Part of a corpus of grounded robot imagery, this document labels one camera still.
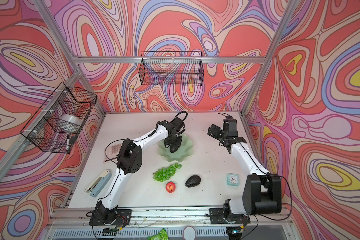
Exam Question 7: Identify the green snack packet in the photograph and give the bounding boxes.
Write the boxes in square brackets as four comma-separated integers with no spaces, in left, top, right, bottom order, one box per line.
[147,229,169,240]

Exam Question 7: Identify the white tape roll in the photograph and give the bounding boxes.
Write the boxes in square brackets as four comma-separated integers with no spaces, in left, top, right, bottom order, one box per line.
[60,114,82,126]

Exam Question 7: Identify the green grape bunch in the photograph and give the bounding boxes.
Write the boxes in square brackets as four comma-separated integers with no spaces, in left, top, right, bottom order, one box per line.
[153,163,182,183]

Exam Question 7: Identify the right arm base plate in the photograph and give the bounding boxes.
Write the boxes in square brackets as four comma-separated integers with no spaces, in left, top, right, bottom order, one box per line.
[205,208,251,226]

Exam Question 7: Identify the light green scalloped fruit bowl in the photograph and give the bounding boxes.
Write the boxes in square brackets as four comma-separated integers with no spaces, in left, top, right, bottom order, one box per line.
[158,134,194,162]

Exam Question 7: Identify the white round disc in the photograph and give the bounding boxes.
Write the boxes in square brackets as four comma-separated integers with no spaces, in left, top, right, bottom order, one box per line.
[183,227,197,240]

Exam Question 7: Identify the pink white calculator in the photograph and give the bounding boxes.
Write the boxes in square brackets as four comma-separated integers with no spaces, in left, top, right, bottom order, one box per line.
[104,143,122,163]

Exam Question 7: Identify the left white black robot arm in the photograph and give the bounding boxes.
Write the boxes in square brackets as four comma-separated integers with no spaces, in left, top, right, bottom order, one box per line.
[89,111,188,226]

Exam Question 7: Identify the red fake apple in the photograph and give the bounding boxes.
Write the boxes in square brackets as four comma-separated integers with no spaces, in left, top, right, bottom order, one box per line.
[166,182,176,193]

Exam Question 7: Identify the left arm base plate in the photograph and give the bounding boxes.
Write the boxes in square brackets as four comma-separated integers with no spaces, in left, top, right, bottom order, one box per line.
[86,209,132,227]

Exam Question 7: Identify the black wire basket wall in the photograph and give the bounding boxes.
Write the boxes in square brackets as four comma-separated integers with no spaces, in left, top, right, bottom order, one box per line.
[139,51,204,86]
[20,83,97,154]

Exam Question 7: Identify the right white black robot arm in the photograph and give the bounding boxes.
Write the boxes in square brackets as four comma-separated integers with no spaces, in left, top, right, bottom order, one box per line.
[208,113,282,218]

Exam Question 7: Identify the small teal alarm clock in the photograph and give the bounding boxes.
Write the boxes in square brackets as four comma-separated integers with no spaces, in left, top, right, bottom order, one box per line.
[227,173,240,187]

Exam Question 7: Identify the black wire basket back wall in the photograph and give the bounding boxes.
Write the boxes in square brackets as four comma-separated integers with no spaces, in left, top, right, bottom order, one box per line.
[139,51,204,86]

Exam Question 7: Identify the grey blue stapler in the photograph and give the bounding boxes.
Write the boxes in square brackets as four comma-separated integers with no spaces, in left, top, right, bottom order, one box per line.
[85,170,112,198]

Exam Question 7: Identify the dark avocado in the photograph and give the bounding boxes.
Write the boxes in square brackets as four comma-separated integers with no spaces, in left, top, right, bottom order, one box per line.
[169,145,180,153]
[185,175,201,188]

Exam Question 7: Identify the black marker pen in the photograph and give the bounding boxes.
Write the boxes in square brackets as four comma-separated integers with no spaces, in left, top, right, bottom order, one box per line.
[66,135,70,153]

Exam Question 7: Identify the black wire basket left wall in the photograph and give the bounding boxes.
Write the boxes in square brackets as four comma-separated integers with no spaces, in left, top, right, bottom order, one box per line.
[20,83,97,154]

